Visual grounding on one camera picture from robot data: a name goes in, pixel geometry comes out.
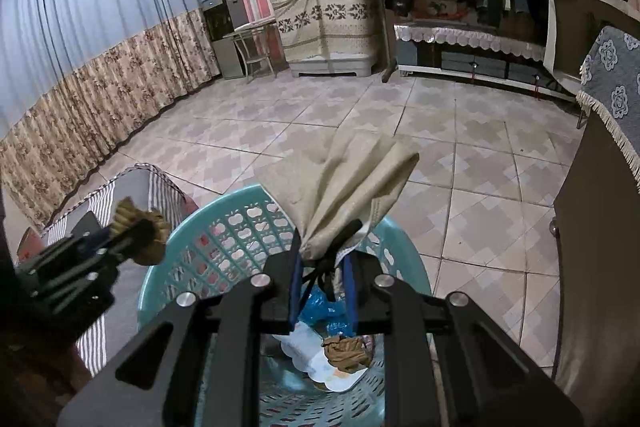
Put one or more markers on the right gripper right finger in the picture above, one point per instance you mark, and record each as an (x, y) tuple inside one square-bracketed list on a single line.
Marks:
[(445, 360)]

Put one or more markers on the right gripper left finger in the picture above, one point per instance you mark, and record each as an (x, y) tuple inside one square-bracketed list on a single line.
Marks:
[(197, 362)]

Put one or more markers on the blue plastic bag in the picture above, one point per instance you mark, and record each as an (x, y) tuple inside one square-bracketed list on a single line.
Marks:
[(328, 318)]

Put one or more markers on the brown wrapper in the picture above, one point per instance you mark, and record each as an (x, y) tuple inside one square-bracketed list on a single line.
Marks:
[(348, 354)]

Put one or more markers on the beige snack packet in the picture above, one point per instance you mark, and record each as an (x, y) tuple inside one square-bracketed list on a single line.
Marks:
[(354, 177)]

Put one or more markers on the teal plastic basket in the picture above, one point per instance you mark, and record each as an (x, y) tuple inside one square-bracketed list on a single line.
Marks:
[(222, 244)]

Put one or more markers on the floral curtain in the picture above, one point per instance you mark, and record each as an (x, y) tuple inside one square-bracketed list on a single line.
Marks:
[(78, 77)]

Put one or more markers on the small folding table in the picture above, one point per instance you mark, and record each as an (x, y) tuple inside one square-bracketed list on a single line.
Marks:
[(251, 42)]

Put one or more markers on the low bench with lace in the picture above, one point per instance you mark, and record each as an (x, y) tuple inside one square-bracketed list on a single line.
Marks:
[(474, 55)]

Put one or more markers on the blue patterned sofa cover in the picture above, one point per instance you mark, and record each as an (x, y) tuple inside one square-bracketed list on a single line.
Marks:
[(609, 86)]

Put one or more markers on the grey water dispenser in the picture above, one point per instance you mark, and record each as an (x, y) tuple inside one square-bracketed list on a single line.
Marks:
[(222, 17)]

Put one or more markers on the cloth covered chest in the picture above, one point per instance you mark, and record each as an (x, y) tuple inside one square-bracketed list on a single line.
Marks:
[(329, 37)]

